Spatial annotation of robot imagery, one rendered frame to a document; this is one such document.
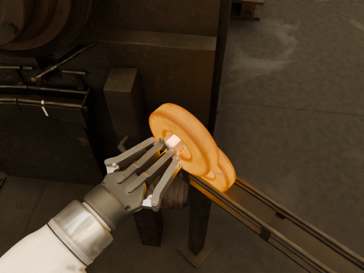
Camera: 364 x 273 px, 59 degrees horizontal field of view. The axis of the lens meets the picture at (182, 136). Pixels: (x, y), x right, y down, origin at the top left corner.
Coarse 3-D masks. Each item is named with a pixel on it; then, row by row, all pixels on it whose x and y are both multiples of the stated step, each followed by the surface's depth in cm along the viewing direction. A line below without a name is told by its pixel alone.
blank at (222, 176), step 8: (224, 160) 74; (216, 168) 75; (224, 168) 73; (232, 168) 75; (208, 176) 82; (216, 176) 77; (224, 176) 74; (232, 176) 76; (216, 184) 80; (224, 184) 77
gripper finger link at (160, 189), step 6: (174, 162) 54; (180, 162) 55; (168, 168) 54; (174, 168) 54; (168, 174) 53; (174, 174) 55; (162, 180) 53; (168, 180) 53; (156, 186) 52; (162, 186) 52; (168, 186) 54; (156, 192) 51; (162, 192) 53; (156, 198) 51; (156, 204) 50; (156, 210) 52
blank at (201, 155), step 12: (168, 108) 56; (180, 108) 55; (156, 120) 59; (168, 120) 55; (180, 120) 53; (192, 120) 54; (156, 132) 63; (168, 132) 61; (180, 132) 54; (192, 132) 53; (204, 132) 54; (192, 144) 54; (204, 144) 53; (180, 156) 62; (192, 156) 57; (204, 156) 54; (216, 156) 56; (192, 168) 61; (204, 168) 57
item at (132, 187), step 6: (168, 150) 56; (174, 150) 56; (162, 156) 55; (168, 156) 55; (156, 162) 55; (162, 162) 55; (168, 162) 56; (150, 168) 54; (156, 168) 54; (162, 168) 55; (144, 174) 53; (150, 174) 53; (156, 174) 55; (138, 180) 52; (144, 180) 52; (150, 180) 54; (132, 186) 51; (138, 186) 52; (132, 192) 51
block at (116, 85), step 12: (120, 72) 87; (132, 72) 87; (108, 84) 84; (120, 84) 84; (132, 84) 84; (108, 96) 85; (120, 96) 84; (132, 96) 85; (108, 108) 89; (120, 108) 88; (132, 108) 88; (120, 120) 92; (132, 120) 92; (144, 120) 103; (120, 132) 97; (132, 132) 96
